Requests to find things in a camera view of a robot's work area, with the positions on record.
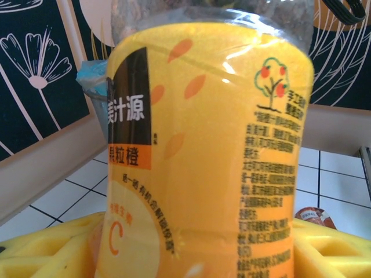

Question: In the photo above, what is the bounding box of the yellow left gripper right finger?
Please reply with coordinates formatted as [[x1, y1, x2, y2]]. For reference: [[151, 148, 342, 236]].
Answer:
[[292, 217, 371, 278]]

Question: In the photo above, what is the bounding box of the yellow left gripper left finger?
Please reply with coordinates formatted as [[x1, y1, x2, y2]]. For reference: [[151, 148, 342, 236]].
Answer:
[[0, 212, 101, 278]]

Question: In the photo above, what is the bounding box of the aluminium frame post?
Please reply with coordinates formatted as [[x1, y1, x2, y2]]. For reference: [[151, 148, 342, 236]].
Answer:
[[358, 145, 371, 166]]

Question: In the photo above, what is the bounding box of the orange juice bottle yellow label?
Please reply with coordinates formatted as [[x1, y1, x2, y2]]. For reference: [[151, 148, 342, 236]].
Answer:
[[88, 0, 316, 278]]

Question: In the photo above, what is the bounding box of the grey metal mesh bin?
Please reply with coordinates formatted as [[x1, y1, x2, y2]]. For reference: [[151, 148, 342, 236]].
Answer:
[[83, 88, 111, 143]]

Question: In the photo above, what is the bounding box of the black ribbed cable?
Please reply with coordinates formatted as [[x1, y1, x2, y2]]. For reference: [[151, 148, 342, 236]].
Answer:
[[321, 0, 365, 24]]

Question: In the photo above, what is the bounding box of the blue plastic bin bag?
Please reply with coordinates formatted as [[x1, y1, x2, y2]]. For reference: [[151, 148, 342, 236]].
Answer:
[[75, 58, 113, 97]]

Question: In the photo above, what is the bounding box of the crushed bottle brown label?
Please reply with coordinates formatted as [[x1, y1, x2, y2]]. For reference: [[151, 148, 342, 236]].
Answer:
[[294, 206, 339, 230]]

